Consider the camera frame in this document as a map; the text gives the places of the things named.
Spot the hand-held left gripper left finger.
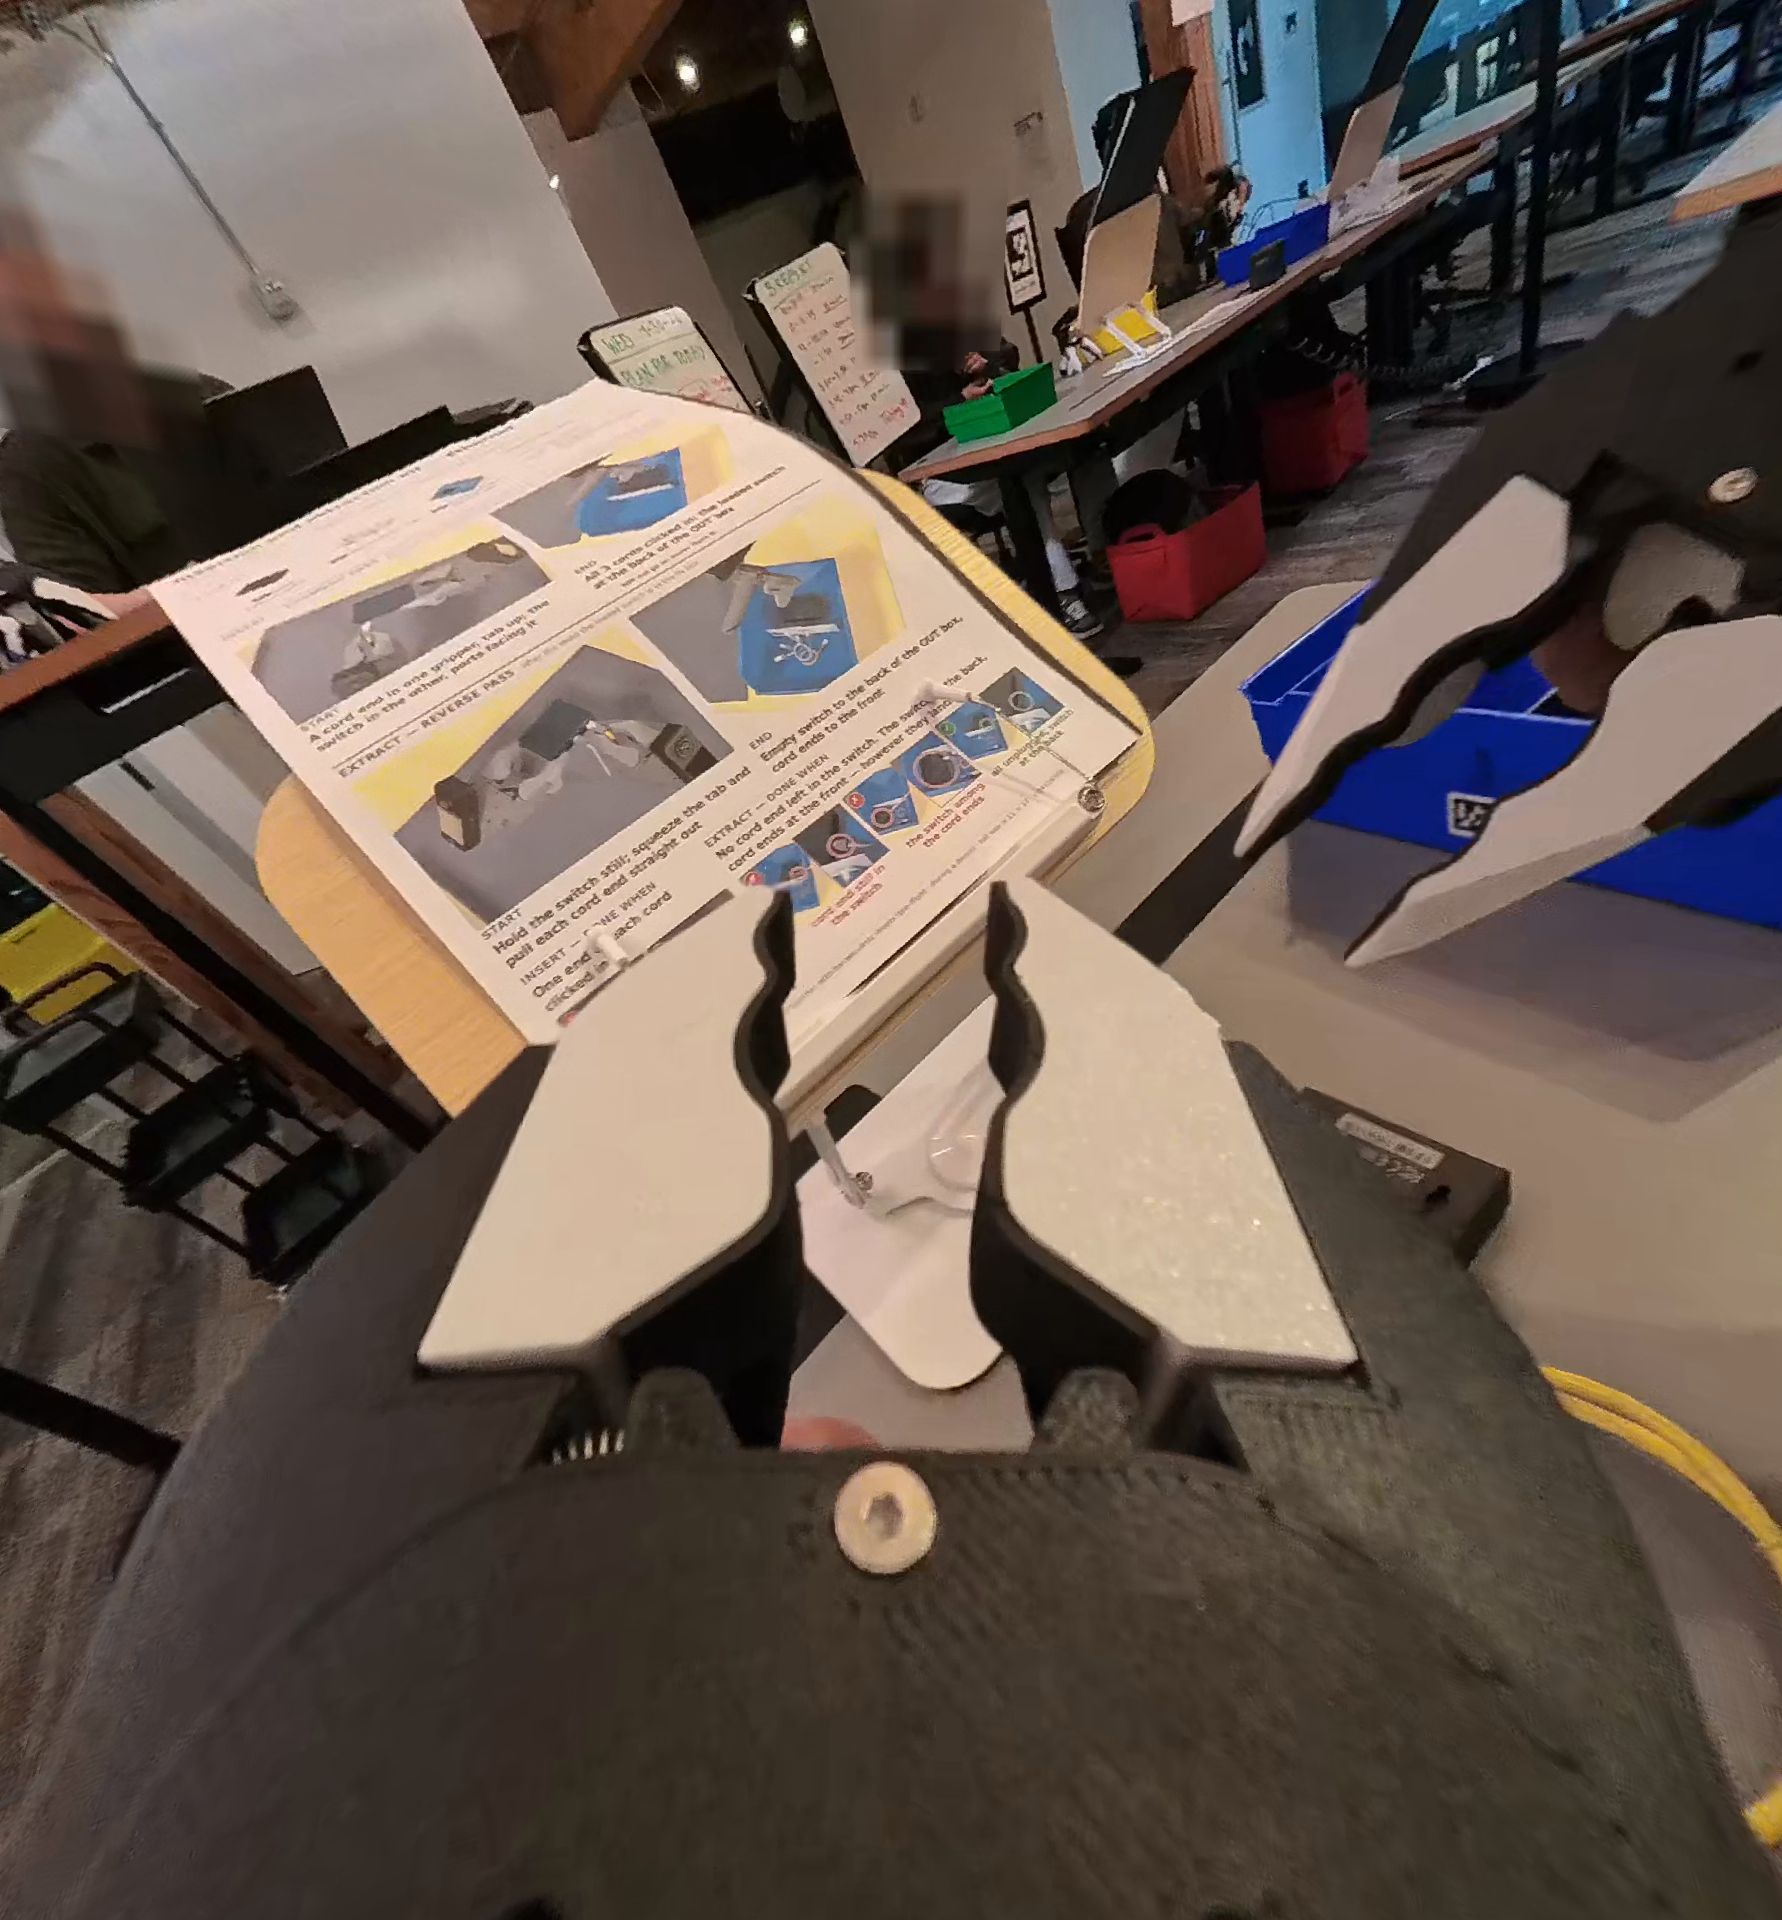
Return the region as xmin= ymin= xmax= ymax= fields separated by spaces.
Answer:
xmin=415 ymin=884 xmax=806 ymax=1448

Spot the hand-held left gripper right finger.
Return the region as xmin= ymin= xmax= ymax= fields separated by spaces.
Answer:
xmin=969 ymin=880 xmax=1359 ymax=1448

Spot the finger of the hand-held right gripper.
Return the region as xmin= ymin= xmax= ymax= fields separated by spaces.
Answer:
xmin=1229 ymin=477 xmax=1579 ymax=860
xmin=1341 ymin=613 xmax=1782 ymax=972

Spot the blue plastic bin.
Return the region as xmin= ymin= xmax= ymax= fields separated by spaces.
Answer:
xmin=1240 ymin=592 xmax=1782 ymax=940

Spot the black network switch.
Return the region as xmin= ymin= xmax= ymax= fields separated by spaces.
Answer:
xmin=1294 ymin=1087 xmax=1513 ymax=1263

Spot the red fabric bin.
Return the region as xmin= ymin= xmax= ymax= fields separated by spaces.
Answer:
xmin=1104 ymin=482 xmax=1269 ymax=627
xmin=1258 ymin=371 xmax=1373 ymax=499

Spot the clear plastic board support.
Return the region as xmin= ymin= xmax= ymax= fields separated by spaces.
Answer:
xmin=800 ymin=1103 xmax=990 ymax=1219

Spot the black floor lamp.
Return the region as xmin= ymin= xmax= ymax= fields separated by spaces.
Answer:
xmin=1469 ymin=0 xmax=1568 ymax=407

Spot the long wood-edged desk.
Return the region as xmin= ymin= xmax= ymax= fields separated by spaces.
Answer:
xmin=897 ymin=141 xmax=1502 ymax=567

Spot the small blue bin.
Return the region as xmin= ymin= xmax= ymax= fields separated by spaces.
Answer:
xmin=1217 ymin=201 xmax=1333 ymax=288

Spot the tilted board stand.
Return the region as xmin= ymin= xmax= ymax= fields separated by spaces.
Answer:
xmin=1075 ymin=67 xmax=1202 ymax=350
xmin=1322 ymin=0 xmax=1441 ymax=194

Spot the green plastic bin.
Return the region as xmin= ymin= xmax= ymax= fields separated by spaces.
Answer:
xmin=942 ymin=363 xmax=1060 ymax=443

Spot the printed instruction sheet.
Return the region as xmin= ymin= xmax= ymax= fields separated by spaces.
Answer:
xmin=147 ymin=379 xmax=1146 ymax=1045

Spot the yellow storage crate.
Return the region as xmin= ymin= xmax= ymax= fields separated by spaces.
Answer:
xmin=0 ymin=900 xmax=144 ymax=1026

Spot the whiteboard with written list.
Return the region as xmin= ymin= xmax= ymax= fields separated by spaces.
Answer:
xmin=748 ymin=243 xmax=924 ymax=469

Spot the brown standing desk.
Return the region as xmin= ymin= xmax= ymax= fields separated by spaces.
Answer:
xmin=0 ymin=592 xmax=449 ymax=1152

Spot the whiteboard with green heading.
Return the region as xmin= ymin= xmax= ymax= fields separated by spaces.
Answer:
xmin=579 ymin=310 xmax=753 ymax=416

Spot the black monitor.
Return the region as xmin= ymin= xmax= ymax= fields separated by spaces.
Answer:
xmin=206 ymin=368 xmax=353 ymax=482

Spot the black wire cart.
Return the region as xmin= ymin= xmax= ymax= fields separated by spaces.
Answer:
xmin=0 ymin=976 xmax=378 ymax=1286

